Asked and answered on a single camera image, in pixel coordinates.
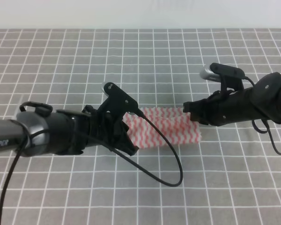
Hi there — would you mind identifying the black left camera cable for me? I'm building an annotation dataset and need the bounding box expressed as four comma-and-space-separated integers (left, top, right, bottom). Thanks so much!
0, 110, 184, 225

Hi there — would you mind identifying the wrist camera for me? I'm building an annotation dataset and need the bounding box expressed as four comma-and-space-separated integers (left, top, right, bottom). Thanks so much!
98, 82, 139, 119
199, 62, 245, 92

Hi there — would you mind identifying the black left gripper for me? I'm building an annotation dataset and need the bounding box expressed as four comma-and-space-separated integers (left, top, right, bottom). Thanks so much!
82, 105, 138, 156

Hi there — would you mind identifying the grey checked tablecloth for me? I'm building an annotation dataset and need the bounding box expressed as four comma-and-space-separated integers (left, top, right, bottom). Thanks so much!
0, 29, 281, 225

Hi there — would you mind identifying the pink white wavy towel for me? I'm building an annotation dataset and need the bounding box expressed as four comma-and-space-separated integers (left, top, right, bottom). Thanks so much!
123, 107, 201, 149

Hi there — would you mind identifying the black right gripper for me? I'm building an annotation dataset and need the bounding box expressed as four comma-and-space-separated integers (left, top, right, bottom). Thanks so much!
183, 91, 224, 126

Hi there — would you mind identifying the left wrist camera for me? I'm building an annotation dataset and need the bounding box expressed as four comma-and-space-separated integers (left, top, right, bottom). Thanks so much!
98, 82, 139, 119

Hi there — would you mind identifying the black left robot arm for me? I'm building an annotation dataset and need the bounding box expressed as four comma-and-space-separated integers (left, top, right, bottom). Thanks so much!
0, 101, 139, 157

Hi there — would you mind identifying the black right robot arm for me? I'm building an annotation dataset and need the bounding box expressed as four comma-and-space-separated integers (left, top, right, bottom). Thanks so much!
183, 63, 281, 126

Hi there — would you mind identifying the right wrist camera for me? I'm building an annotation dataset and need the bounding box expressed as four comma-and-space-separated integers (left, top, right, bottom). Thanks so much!
199, 62, 245, 92

